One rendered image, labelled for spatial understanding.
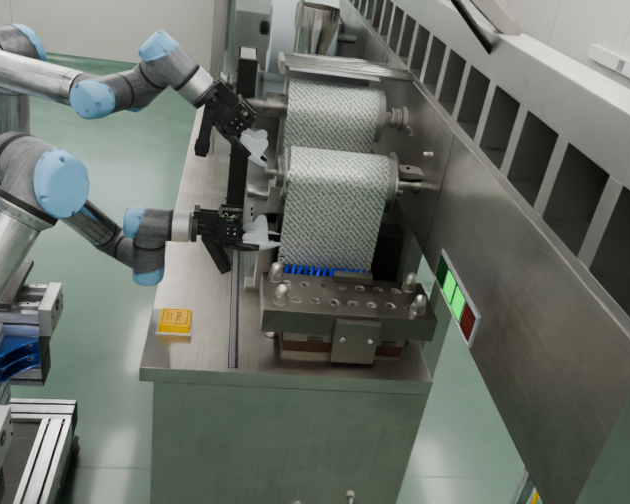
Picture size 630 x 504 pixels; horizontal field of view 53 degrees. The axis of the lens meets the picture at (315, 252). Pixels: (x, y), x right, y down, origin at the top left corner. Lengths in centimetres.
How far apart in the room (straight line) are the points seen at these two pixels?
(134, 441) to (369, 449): 114
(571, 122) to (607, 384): 37
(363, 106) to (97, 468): 154
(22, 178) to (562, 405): 96
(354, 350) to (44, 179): 74
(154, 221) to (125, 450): 120
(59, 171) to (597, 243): 89
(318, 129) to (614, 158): 96
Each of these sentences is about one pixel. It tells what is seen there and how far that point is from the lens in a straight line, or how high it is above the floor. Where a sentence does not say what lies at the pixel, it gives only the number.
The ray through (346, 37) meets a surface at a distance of 245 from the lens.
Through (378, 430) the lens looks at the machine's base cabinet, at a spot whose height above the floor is 74.
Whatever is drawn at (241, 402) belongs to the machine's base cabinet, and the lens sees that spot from 149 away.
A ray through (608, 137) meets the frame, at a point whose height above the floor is 162.
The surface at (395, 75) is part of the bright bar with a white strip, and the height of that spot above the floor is 145.
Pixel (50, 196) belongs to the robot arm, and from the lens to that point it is 123.
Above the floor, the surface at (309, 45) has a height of 142.
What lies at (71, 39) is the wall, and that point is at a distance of 728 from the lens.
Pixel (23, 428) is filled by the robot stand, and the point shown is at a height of 21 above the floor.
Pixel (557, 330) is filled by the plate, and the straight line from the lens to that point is 95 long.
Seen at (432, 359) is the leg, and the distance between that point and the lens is 200.
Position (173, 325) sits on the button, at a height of 92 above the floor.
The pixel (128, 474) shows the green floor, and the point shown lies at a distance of 243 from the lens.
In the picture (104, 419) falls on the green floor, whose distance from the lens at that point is 262.
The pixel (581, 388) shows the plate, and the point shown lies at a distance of 90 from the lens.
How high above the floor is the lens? 182
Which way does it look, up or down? 29 degrees down
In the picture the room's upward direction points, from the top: 9 degrees clockwise
